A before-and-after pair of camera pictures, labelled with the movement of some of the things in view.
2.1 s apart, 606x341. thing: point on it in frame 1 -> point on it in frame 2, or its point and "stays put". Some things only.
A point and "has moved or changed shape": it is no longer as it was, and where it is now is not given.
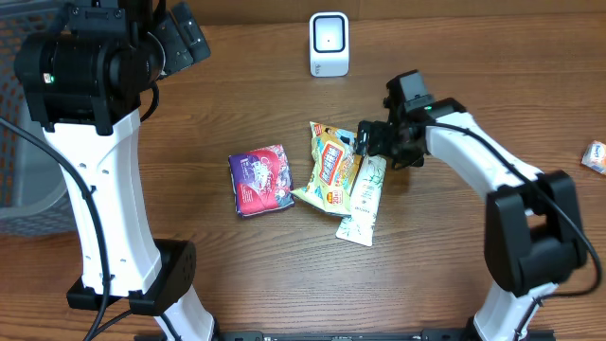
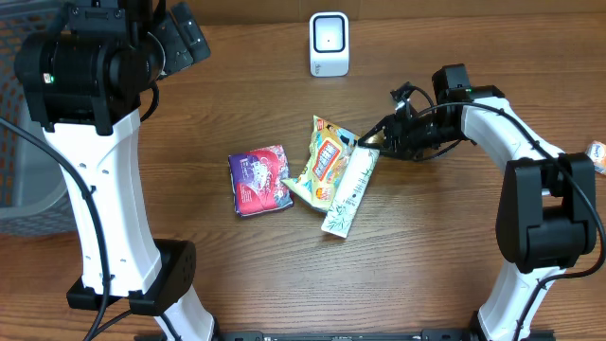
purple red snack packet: (262, 181) stays put
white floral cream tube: (360, 223) -> (349, 190)
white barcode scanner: (329, 33) stays put
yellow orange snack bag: (335, 164) has moved or changed shape
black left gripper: (187, 43) stays put
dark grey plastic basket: (34, 199) stays put
